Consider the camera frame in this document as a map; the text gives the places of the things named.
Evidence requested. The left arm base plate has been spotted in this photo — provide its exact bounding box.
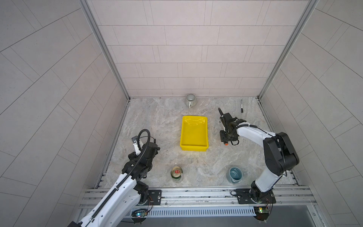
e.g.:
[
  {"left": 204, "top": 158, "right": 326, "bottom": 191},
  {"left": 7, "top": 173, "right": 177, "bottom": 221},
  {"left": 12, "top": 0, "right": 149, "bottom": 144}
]
[{"left": 138, "top": 190, "right": 162, "bottom": 206}]

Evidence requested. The right circuit board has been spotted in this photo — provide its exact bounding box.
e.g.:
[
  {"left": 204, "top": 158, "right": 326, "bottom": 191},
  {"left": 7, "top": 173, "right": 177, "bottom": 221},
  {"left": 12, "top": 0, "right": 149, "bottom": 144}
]
[{"left": 253, "top": 206, "right": 270, "bottom": 221}]

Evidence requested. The green tin can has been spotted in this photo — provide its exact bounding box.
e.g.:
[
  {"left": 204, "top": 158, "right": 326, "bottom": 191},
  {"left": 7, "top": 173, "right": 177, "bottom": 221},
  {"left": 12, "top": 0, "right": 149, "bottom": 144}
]
[{"left": 171, "top": 166, "right": 183, "bottom": 182}]

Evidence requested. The teal ceramic mug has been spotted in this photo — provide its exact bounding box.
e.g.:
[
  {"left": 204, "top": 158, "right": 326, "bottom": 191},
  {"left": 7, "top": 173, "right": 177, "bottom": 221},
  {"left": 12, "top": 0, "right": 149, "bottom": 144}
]
[{"left": 226, "top": 166, "right": 243, "bottom": 183}]

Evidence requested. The ribbed grey ceramic cup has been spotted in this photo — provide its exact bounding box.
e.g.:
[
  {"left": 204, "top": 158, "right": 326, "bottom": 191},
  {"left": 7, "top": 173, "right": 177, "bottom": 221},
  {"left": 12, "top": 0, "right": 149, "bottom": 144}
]
[{"left": 185, "top": 94, "right": 197, "bottom": 108}]

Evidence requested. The white slotted vent strip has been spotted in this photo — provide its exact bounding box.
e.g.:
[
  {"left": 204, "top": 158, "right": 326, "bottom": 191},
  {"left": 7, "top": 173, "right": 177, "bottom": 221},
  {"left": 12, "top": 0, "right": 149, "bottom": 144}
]
[{"left": 124, "top": 206, "right": 256, "bottom": 218}]

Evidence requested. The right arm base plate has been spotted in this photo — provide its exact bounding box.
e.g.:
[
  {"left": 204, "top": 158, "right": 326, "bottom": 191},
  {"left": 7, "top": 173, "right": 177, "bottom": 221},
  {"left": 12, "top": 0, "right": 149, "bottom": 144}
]
[{"left": 232, "top": 188, "right": 276, "bottom": 204}]

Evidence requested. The left circuit board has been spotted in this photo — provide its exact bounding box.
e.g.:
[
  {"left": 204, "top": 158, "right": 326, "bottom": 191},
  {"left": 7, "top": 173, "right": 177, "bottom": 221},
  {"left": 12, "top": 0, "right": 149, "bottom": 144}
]
[{"left": 131, "top": 209, "right": 148, "bottom": 223}]

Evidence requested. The circuit board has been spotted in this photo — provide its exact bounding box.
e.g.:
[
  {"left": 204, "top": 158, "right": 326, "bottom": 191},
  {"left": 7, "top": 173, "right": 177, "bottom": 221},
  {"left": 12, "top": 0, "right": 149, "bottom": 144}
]
[
  {"left": 253, "top": 206, "right": 270, "bottom": 221},
  {"left": 131, "top": 209, "right": 148, "bottom": 223}
]

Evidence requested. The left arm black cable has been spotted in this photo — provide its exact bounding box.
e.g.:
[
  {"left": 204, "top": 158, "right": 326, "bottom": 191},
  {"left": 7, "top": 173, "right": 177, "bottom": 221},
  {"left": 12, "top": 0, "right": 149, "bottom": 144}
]
[{"left": 90, "top": 129, "right": 151, "bottom": 219}]

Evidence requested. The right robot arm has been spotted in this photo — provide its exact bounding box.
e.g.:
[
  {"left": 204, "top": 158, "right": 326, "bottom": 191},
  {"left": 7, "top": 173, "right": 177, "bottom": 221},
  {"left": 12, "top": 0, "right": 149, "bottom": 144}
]
[{"left": 218, "top": 108, "right": 300, "bottom": 204}]

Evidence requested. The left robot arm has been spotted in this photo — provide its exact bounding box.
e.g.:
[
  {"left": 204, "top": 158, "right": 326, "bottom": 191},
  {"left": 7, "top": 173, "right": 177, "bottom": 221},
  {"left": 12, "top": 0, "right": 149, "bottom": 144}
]
[{"left": 68, "top": 136, "right": 160, "bottom": 227}]

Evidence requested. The yellow plastic bin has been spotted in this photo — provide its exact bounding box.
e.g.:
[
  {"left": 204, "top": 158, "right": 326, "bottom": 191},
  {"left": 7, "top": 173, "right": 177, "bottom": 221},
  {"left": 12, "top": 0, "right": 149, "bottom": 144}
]
[{"left": 180, "top": 116, "right": 209, "bottom": 152}]

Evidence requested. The aluminium mounting rail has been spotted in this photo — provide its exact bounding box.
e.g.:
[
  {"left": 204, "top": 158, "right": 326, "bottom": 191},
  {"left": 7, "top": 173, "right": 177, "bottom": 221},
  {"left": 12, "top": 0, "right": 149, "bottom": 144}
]
[{"left": 79, "top": 185, "right": 317, "bottom": 209}]

